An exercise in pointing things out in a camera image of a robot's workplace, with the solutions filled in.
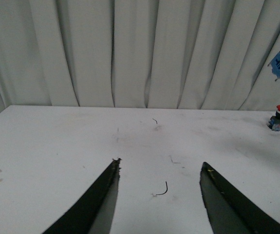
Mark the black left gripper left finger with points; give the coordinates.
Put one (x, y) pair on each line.
(93, 212)

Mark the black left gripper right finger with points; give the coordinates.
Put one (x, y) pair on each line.
(228, 210)

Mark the red mushroom push button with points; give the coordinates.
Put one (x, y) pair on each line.
(274, 122)

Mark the white pleated curtain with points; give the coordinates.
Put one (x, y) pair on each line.
(173, 54)

